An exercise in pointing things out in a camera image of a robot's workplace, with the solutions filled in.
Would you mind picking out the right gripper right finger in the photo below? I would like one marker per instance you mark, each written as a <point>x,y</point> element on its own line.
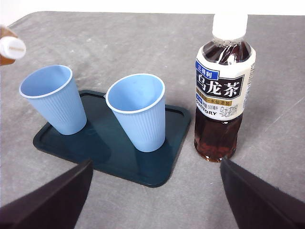
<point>262,205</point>

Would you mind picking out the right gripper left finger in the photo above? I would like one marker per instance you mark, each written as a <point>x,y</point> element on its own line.
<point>47,205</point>

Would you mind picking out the blue ribbed plastic cup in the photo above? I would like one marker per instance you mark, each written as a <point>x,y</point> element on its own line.
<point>143,128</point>
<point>62,112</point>

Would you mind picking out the jasmine oolong tea bottle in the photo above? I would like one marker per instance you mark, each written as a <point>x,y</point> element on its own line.
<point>12,48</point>

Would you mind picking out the dark oolong tea bottle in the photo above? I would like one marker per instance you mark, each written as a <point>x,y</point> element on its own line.
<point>219,90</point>

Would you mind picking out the dark teal rectangular tray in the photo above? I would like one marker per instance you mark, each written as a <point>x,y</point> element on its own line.
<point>124,167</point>

